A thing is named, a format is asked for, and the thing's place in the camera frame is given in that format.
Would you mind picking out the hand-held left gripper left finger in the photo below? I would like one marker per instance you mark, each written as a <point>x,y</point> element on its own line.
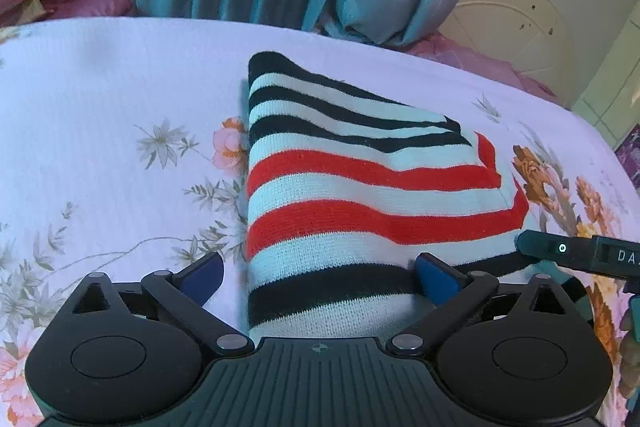
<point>205,274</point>

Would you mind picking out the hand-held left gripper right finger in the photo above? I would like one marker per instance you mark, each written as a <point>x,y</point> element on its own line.
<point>437,277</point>

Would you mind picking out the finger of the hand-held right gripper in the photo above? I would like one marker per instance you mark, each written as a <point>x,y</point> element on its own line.
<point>531,244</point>

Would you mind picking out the striped knit sweater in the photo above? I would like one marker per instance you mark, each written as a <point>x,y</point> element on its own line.
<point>360,187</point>

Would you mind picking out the purple patterned cloth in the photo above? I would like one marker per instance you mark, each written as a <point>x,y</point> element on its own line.
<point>631,162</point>

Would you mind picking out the pink blanket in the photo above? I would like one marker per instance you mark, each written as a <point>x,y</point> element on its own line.
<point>480,62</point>

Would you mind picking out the floral bed sheet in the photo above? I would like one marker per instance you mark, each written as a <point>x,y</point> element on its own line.
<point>100,107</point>

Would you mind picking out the cream arched footboard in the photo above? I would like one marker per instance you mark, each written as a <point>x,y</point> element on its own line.
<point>510,22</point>

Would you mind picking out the pink pillow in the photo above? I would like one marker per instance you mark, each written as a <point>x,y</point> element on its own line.
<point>92,4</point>

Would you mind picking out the patterned dark red pillow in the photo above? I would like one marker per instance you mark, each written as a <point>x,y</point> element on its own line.
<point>17,4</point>

